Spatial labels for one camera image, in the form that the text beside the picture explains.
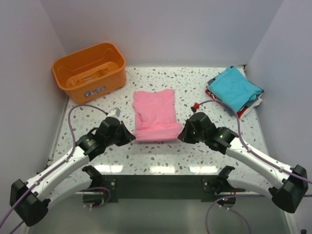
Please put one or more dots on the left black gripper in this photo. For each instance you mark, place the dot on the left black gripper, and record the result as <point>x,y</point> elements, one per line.
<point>127,136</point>

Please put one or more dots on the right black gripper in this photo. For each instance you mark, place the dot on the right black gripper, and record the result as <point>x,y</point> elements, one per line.
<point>184,136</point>

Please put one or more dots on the pink t shirt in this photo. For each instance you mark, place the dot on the pink t shirt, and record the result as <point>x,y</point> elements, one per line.
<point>155,116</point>

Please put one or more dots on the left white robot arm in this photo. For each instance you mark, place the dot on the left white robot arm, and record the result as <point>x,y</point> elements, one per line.
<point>30,199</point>

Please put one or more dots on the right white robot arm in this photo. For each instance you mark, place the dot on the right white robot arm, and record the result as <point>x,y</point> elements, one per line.
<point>283,184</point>

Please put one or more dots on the red printed folded t shirt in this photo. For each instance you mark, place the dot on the red printed folded t shirt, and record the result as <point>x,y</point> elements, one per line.
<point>241,113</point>

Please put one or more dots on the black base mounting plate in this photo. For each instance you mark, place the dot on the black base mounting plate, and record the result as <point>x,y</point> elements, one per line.
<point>174,187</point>

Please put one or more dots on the turquoise folded t shirt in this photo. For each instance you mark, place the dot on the turquoise folded t shirt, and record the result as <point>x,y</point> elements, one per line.
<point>232,88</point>

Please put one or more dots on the orange plastic basket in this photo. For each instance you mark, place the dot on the orange plastic basket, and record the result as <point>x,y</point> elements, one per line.
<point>90,73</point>

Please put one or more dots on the white folded t shirt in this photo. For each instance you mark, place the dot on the white folded t shirt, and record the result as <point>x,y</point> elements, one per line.
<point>256,102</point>

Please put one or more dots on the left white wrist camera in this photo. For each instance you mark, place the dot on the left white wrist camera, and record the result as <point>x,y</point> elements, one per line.
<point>114,113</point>

